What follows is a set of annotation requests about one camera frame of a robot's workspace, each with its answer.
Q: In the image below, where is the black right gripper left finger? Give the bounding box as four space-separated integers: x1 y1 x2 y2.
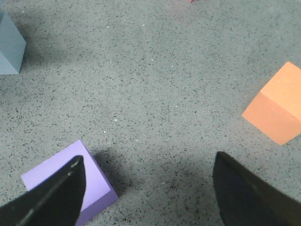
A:
0 155 85 226

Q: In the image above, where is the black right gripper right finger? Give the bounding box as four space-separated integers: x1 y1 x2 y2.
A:
213 152 301 226

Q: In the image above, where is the light blue foam cube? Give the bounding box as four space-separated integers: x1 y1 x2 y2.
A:
0 12 26 75

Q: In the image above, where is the purple foam cube right edge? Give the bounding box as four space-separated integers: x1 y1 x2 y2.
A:
21 140 118 226

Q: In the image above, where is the orange foam cube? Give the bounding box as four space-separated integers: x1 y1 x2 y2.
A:
242 62 301 145

